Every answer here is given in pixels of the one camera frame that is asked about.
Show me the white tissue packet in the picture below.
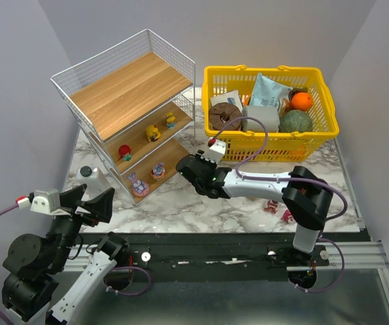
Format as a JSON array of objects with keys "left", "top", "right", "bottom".
[{"left": 210, "top": 90, "right": 243, "bottom": 110}]

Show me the red strawberry toy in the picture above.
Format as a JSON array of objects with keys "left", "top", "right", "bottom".
[{"left": 118, "top": 144, "right": 132, "bottom": 161}]

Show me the yellow plastic shopping basket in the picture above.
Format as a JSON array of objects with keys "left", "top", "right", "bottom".
[{"left": 202, "top": 65, "right": 340, "bottom": 162}]

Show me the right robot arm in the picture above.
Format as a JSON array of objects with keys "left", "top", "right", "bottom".
[{"left": 176, "top": 154, "right": 334, "bottom": 255}]

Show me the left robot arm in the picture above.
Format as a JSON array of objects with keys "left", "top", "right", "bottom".
[{"left": 2, "top": 184, "right": 128, "bottom": 324}]

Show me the light blue snack bag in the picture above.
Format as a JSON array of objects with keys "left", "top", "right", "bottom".
[{"left": 249, "top": 72, "right": 292, "bottom": 109}]

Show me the pink red figure toy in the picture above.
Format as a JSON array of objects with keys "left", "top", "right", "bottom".
[{"left": 281, "top": 209, "right": 295, "bottom": 224}]

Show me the white wire wooden shelf rack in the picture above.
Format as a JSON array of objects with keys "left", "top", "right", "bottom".
[{"left": 51, "top": 29, "right": 196, "bottom": 204}]

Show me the small purple bunny toy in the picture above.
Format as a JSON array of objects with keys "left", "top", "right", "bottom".
[{"left": 151, "top": 162, "right": 166, "bottom": 181}]

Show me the white plastic bottle black cap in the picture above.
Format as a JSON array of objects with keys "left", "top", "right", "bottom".
[{"left": 76, "top": 165, "right": 111, "bottom": 199}]

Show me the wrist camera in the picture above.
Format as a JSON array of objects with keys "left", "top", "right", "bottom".
[
  {"left": 16, "top": 189, "right": 65, "bottom": 216},
  {"left": 196, "top": 137, "right": 227, "bottom": 164}
]

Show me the yellow blue minion toy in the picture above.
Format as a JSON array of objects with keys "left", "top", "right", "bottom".
[{"left": 166, "top": 112, "right": 176, "bottom": 129}]

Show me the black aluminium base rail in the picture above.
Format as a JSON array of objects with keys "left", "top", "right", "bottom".
[{"left": 50, "top": 232, "right": 389, "bottom": 284}]

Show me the brown chocolate donut cake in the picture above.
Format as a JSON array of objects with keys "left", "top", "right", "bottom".
[{"left": 208, "top": 102, "right": 242, "bottom": 131}]

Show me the yellow duck toy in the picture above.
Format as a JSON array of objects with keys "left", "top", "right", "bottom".
[{"left": 145, "top": 125, "right": 161, "bottom": 142}]

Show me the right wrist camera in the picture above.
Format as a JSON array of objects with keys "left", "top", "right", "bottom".
[{"left": 196, "top": 137, "right": 227, "bottom": 164}]

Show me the green melon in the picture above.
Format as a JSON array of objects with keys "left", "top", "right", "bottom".
[{"left": 279, "top": 110, "right": 313, "bottom": 133}]

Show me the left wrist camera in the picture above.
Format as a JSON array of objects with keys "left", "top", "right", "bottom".
[{"left": 16, "top": 189, "right": 65, "bottom": 216}]

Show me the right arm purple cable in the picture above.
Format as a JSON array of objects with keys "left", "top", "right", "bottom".
[{"left": 210, "top": 116, "right": 348, "bottom": 294}]

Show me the orange fruit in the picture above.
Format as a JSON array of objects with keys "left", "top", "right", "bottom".
[{"left": 290, "top": 92, "right": 313, "bottom": 112}]

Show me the purple bunny toy pink base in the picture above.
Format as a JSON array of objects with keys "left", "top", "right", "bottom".
[{"left": 127, "top": 172, "right": 150, "bottom": 198}]

